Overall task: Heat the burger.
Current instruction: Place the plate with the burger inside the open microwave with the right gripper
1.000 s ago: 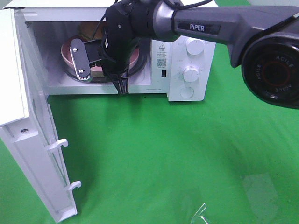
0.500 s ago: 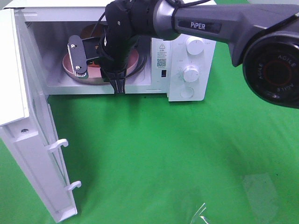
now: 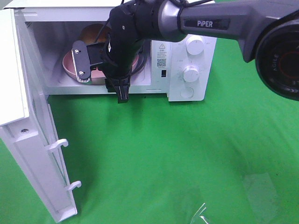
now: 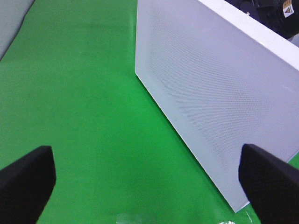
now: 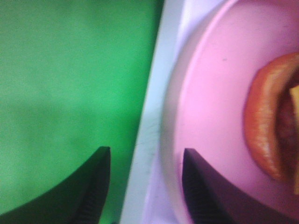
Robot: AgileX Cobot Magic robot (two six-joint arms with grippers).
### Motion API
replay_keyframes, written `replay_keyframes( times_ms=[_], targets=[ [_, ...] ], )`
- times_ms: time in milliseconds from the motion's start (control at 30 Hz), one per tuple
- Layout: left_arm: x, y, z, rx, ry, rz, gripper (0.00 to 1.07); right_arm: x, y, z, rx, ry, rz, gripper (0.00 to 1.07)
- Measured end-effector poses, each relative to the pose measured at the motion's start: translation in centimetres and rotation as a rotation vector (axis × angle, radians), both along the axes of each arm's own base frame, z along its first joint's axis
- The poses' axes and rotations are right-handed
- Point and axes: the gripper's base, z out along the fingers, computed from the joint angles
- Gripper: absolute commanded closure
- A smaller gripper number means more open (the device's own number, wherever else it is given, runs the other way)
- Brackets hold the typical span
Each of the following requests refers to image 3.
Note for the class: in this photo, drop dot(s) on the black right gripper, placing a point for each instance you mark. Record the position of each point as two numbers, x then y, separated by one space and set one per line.
121 48

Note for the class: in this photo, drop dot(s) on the toy hamburger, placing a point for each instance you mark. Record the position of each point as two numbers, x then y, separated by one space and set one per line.
89 34

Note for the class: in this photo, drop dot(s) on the pink round plate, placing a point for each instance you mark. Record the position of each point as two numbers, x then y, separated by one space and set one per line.
97 76

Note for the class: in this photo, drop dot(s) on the round door release button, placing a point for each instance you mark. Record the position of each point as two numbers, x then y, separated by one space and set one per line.
187 92

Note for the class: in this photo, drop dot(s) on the white microwave door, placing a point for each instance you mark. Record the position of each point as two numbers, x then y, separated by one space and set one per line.
27 126

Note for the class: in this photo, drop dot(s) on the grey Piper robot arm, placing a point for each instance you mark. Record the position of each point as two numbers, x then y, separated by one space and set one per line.
267 32

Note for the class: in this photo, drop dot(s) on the glass microwave turntable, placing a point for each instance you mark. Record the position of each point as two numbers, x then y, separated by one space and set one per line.
139 61

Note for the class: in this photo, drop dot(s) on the white upper power knob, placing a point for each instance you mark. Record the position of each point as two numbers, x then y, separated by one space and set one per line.
194 45

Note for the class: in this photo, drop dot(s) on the white microwave oven body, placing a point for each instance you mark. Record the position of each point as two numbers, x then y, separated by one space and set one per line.
43 33

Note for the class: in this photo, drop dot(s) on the white lower timer knob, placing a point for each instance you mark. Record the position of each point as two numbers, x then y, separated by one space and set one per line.
190 74

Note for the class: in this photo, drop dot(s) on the clear tape strip front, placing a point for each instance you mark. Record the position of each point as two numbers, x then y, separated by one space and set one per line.
199 217

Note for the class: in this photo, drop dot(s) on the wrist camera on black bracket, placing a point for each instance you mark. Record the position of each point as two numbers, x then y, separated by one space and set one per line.
86 59

